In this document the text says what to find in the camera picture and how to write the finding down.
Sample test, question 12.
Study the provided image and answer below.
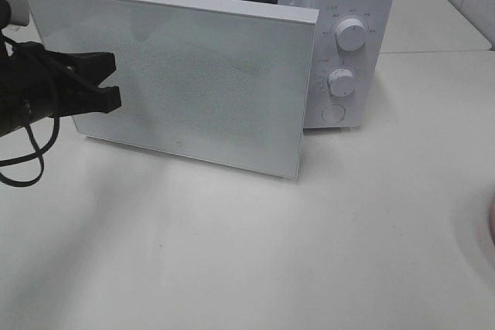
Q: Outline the white microwave door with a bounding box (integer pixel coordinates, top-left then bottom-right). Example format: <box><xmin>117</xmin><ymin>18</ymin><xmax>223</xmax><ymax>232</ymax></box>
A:
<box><xmin>27</xmin><ymin>0</ymin><xmax>319</xmax><ymax>179</ymax></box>

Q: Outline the round door release button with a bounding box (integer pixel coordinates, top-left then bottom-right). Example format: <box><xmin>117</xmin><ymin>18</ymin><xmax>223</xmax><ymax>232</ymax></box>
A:
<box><xmin>322</xmin><ymin>104</ymin><xmax>346</xmax><ymax>124</ymax></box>

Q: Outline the upper white power knob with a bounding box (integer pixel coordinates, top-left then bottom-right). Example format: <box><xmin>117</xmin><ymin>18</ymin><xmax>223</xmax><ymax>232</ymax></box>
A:
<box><xmin>334</xmin><ymin>15</ymin><xmax>368</xmax><ymax>52</ymax></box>

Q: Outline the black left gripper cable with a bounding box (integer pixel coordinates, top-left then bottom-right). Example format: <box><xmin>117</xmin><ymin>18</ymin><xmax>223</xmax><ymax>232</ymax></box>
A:
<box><xmin>0</xmin><ymin>34</ymin><xmax>62</xmax><ymax>188</ymax></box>

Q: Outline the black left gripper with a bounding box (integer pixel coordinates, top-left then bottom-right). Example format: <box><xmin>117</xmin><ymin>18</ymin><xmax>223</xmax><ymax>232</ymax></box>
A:
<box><xmin>1</xmin><ymin>39</ymin><xmax>121</xmax><ymax>136</ymax></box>

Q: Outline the pink round plate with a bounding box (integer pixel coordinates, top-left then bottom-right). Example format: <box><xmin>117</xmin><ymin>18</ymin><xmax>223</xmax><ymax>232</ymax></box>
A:
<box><xmin>488</xmin><ymin>201</ymin><xmax>495</xmax><ymax>244</ymax></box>

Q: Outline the lower white timer knob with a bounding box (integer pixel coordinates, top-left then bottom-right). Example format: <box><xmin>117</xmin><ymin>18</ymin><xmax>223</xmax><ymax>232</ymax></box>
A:
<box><xmin>327</xmin><ymin>68</ymin><xmax>358</xmax><ymax>97</ymax></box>

